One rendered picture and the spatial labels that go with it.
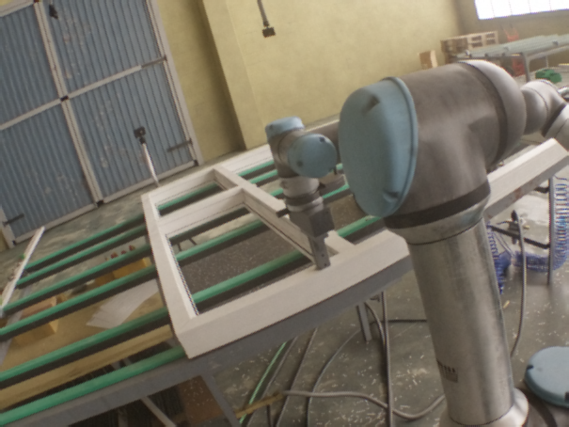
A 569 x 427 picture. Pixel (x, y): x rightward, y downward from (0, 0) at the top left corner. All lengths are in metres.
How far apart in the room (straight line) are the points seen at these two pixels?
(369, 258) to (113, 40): 6.72
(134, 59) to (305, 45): 3.19
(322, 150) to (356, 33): 8.07
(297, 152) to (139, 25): 6.80
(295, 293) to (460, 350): 0.57
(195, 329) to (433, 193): 0.66
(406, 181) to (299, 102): 7.70
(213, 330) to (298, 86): 7.29
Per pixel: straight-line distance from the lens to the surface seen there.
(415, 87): 0.37
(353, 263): 0.98
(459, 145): 0.37
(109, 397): 1.01
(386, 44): 9.14
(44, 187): 7.51
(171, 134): 7.34
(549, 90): 1.12
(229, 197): 1.72
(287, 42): 8.02
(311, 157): 0.72
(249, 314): 0.93
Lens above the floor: 1.40
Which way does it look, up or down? 19 degrees down
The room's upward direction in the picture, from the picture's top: 17 degrees counter-clockwise
